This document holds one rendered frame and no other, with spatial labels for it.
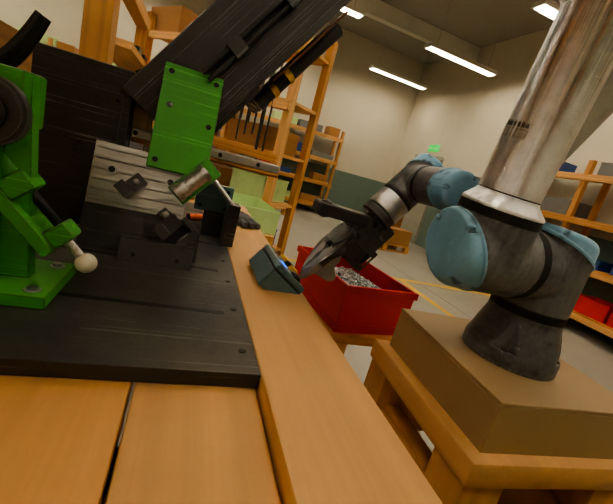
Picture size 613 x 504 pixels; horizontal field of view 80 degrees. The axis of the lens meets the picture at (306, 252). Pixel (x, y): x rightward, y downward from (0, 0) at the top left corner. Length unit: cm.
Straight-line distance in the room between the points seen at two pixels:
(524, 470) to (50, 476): 54
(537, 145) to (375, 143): 1038
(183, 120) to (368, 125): 1008
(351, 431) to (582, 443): 39
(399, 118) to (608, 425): 1075
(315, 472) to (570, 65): 53
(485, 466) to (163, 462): 40
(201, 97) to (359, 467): 70
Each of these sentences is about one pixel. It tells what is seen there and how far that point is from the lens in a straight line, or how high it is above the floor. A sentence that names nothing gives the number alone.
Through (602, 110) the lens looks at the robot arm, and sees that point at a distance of 73.
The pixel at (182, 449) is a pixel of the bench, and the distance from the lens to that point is 39.
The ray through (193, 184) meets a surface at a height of 106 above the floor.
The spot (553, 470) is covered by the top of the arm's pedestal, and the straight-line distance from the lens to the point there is 68.
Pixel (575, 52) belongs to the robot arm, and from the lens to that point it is 58.
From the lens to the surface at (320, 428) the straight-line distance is 42.
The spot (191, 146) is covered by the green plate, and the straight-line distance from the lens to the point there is 80.
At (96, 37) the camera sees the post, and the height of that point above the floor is 138.
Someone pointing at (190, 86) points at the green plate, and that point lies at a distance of 84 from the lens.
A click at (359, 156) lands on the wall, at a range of 1072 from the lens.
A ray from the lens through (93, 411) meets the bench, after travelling 43.
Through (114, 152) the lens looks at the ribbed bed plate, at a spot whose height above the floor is 108.
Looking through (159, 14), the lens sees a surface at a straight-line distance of 511.
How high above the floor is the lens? 115
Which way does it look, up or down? 13 degrees down
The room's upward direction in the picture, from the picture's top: 15 degrees clockwise
